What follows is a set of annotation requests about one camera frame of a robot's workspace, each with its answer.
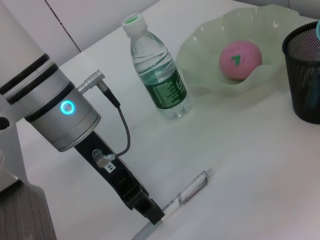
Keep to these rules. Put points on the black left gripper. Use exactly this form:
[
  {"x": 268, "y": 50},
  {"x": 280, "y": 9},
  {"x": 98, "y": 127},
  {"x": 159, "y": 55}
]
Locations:
[{"x": 107, "y": 165}]

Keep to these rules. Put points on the clear grey ballpoint pen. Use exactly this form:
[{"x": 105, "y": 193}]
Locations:
[{"x": 192, "y": 187}]

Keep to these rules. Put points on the clear water bottle green label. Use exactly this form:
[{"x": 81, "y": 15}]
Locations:
[{"x": 160, "y": 80}]

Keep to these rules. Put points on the pink peach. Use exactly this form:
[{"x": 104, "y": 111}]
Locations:
[{"x": 240, "y": 62}]

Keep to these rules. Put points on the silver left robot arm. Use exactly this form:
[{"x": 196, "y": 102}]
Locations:
[{"x": 37, "y": 87}]

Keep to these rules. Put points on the green glass fruit plate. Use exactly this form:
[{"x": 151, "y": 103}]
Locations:
[{"x": 205, "y": 62}]

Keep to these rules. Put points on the black mesh pen cup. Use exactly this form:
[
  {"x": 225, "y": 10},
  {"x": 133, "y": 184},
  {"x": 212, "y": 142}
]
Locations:
[{"x": 305, "y": 100}]

